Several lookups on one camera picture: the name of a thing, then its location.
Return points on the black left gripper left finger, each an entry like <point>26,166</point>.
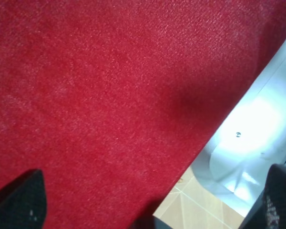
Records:
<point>23,202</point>

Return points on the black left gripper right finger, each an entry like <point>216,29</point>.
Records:
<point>269,211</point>

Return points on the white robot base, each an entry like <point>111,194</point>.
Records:
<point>234,163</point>

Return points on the red velvet table cloth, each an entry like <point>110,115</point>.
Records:
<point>113,99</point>

